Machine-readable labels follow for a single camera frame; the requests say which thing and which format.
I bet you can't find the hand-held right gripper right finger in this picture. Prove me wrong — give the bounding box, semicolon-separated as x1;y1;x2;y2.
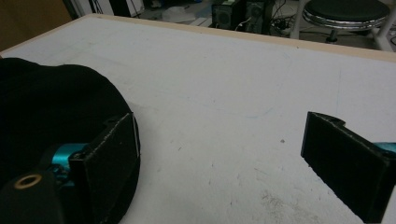
300;111;396;224

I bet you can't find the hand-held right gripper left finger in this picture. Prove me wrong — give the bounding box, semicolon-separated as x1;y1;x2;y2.
68;112;140;224

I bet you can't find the black cloth hat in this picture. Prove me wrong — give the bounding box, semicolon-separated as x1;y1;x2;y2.
0;57;142;224

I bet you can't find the black round stool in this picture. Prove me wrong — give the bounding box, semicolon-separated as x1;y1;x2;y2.
302;0;391;44

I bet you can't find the black computer tower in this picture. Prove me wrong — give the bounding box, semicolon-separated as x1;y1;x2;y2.
244;0;276;35
211;0;247;31

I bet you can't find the white metal frame leg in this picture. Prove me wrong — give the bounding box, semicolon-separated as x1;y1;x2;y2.
372;7;396;52

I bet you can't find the tangle of black cables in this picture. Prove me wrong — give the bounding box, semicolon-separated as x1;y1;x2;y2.
269;0;301;35

